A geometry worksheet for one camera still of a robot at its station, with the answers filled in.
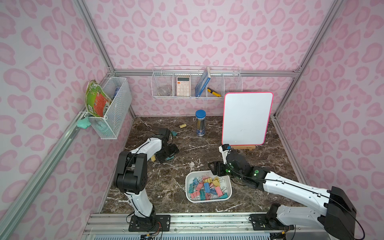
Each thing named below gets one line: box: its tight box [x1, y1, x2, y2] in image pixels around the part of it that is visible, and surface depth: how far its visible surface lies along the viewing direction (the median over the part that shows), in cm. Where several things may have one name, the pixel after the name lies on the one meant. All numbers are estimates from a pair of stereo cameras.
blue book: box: [195, 67, 211, 98], surface depth 90 cm
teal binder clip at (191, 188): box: [188, 183, 194, 194], surface depth 84 cm
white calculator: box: [176, 76, 191, 97], surface depth 97 cm
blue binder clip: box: [204, 182, 211, 193], surface depth 81 cm
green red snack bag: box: [85, 79, 112, 118], surface depth 73 cm
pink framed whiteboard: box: [221, 92, 274, 146], surface depth 92 cm
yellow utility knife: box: [207, 87, 222, 97], surface depth 99 cm
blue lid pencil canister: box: [195, 109, 207, 137], surface depth 99 cm
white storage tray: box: [185, 170, 233, 203], surface depth 82 cm
